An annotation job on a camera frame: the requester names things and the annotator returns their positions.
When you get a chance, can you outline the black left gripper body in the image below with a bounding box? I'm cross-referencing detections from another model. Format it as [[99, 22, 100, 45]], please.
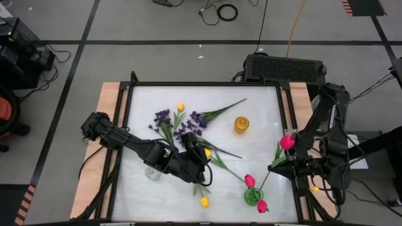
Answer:
[[163, 153, 210, 185]]

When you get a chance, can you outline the coiled black cable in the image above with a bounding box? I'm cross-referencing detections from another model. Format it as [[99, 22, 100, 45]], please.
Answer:
[[216, 3, 239, 22]]

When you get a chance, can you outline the orange black vacuum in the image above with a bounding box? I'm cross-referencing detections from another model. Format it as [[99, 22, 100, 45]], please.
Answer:
[[0, 84, 31, 154]]

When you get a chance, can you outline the black perforated computer case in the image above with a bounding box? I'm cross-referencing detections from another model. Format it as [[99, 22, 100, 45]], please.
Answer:
[[244, 53, 327, 102]]

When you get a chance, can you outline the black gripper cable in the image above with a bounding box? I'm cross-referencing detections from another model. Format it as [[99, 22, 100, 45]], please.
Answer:
[[196, 161, 214, 188]]

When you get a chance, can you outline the long black cable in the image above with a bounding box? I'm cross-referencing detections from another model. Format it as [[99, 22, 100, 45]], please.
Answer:
[[253, 0, 269, 53]]

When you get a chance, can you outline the clear ribbed glass vase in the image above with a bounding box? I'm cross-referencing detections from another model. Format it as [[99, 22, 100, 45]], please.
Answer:
[[144, 166, 163, 182]]

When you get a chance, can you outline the black equipment cart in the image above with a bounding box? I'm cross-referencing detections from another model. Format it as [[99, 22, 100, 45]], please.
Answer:
[[0, 17, 57, 90]]

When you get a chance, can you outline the white printed paper sheet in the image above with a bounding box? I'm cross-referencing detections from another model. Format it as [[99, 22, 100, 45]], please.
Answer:
[[345, 134, 370, 170]]

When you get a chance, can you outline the long yellow cable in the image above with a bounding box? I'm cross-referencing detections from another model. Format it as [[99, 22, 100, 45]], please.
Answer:
[[285, 0, 308, 58]]

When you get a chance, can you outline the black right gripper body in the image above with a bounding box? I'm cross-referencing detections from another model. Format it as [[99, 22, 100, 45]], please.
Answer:
[[295, 131, 320, 197]]

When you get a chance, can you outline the green glass vase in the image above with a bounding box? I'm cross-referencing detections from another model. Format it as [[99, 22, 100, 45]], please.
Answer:
[[244, 187, 264, 207]]

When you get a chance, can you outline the black stand beam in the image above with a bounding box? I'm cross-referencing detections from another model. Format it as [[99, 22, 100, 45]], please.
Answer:
[[347, 125, 402, 202]]

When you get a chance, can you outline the wooden board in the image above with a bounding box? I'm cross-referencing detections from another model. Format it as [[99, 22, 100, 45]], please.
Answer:
[[69, 82, 130, 220], [281, 82, 339, 220]]

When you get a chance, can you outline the black table frame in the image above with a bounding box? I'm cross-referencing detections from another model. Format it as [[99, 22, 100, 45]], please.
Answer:
[[73, 70, 343, 226]]

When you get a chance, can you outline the amber textured glass vase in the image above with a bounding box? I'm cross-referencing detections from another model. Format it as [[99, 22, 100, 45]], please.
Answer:
[[233, 116, 251, 134]]

